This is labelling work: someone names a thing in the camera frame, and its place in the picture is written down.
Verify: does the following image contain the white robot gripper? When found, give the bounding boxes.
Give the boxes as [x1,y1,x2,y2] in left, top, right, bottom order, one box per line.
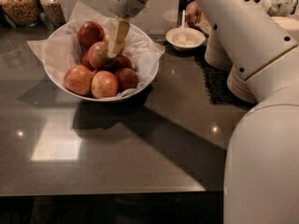
[105,0,145,58]

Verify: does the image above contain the yellow-red apple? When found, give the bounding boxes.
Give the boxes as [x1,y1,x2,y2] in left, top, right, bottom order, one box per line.
[88,41,116,68]
[92,71,119,99]

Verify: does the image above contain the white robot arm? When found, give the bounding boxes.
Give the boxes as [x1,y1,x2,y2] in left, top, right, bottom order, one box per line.
[196,0,299,224]

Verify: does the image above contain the dark red top apple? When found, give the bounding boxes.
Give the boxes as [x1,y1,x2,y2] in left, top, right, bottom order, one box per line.
[77,21,104,49]

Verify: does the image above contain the red right middle apple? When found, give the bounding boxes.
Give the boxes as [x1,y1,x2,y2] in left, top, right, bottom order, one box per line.
[113,55,133,70]

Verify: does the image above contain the red left hidden apple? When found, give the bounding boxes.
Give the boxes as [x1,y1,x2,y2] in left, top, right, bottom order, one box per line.
[80,52,94,71]

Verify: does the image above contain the white paper bowl liner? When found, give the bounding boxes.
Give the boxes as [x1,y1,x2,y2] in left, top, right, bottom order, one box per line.
[27,1,165,103]

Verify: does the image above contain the front right red apple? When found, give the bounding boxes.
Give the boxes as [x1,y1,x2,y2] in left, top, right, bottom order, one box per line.
[115,68,138,91]

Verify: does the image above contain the large front left apple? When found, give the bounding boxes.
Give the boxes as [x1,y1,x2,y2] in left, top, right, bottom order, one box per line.
[64,65,94,96]

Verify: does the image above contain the large white bowl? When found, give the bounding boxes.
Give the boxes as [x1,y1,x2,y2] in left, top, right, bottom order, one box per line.
[43,19,164,102]

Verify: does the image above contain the small white bowl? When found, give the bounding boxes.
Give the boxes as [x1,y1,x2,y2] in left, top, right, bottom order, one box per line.
[165,28,206,51]

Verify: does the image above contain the person's left hand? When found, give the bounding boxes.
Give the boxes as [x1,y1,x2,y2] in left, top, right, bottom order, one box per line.
[185,0,202,27]

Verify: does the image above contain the right clear acrylic sign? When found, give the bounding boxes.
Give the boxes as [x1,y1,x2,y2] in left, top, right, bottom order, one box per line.
[131,0,179,35]

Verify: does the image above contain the right glass cereal jar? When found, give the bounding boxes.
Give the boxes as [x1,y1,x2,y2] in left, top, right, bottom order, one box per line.
[39,0,65,27]

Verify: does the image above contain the glass cereal jar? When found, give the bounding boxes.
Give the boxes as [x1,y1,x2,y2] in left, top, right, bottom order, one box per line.
[0,0,40,26]
[39,0,65,27]

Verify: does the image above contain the white plastic spoon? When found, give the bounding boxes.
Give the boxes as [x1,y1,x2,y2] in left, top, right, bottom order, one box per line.
[178,11,187,42]

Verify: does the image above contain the left glass cereal jar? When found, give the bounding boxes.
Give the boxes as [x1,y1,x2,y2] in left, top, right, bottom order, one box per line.
[0,0,40,26]

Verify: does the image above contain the back stack paper bowls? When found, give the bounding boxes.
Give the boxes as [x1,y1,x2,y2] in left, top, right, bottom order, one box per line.
[205,30,233,71]

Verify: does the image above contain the stack paper bowls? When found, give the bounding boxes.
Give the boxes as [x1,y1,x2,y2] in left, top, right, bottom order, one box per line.
[227,65,256,104]
[205,30,233,71]

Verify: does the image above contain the black mesh mat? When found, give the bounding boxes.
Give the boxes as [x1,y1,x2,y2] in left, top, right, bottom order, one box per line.
[196,53,249,105]

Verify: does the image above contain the front stack paper bowls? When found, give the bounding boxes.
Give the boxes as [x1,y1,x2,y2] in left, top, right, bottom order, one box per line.
[227,65,256,104]

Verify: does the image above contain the bag of plastic cutlery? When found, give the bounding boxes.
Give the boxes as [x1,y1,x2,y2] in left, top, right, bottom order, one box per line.
[259,0,298,17]

